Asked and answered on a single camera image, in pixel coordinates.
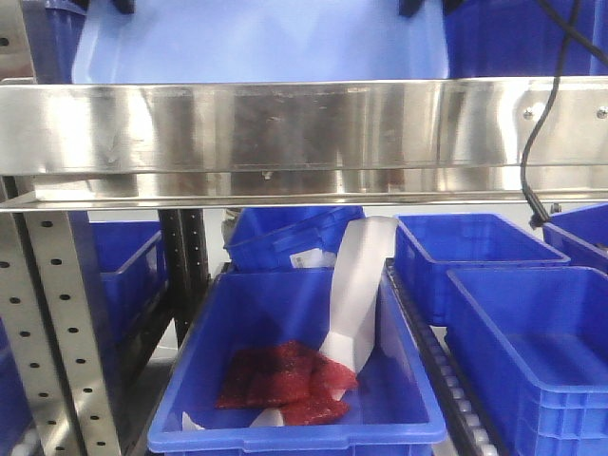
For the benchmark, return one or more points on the black perforated rear post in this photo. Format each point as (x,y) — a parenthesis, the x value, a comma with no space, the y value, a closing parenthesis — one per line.
(186,256)

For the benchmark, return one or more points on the tilted blue bin behind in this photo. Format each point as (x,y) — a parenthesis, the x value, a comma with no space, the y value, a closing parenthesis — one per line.
(283,238)

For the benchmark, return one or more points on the red bubble bags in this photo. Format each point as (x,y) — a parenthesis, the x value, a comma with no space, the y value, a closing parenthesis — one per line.
(297,381)

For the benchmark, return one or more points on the stainless steel shelf rail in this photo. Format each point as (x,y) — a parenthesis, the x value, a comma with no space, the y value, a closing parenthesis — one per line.
(97,147)

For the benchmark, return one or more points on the blue bin centre right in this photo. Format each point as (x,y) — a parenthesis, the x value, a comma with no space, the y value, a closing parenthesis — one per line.
(427,246)

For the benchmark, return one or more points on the white paper strip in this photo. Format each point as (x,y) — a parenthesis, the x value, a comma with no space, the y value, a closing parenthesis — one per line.
(365,247)

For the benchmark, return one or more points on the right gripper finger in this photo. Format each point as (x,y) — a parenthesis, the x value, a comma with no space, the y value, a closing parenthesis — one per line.
(408,8)

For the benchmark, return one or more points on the blue bin with red bags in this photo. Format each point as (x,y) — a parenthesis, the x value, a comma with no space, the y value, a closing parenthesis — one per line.
(393,411)

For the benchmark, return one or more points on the light blue plastic tray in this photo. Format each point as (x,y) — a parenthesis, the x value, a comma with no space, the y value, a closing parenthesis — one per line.
(183,42)

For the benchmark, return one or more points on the blue bin far right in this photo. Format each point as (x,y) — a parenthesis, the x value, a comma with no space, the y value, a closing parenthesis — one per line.
(580,234)

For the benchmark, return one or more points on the shelf blue bin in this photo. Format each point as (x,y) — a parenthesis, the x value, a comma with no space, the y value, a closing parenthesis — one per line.
(517,38)
(54,29)

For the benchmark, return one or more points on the blue bin front right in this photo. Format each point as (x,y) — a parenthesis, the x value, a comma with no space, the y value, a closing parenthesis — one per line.
(532,343)

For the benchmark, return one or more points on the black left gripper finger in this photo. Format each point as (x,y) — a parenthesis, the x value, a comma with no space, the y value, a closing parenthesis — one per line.
(124,6)

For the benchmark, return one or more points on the perforated steel shelf post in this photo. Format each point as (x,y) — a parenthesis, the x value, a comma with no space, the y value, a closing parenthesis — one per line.
(53,308)

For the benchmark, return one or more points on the upper shelf blue bin left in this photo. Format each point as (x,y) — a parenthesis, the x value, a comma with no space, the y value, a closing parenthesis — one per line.
(54,29)

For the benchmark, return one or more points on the upper shelf blue bin right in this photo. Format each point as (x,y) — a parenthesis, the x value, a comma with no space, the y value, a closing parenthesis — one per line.
(517,38)

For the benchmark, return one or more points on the blue bin lower left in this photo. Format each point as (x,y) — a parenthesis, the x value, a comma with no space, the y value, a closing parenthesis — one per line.
(132,266)

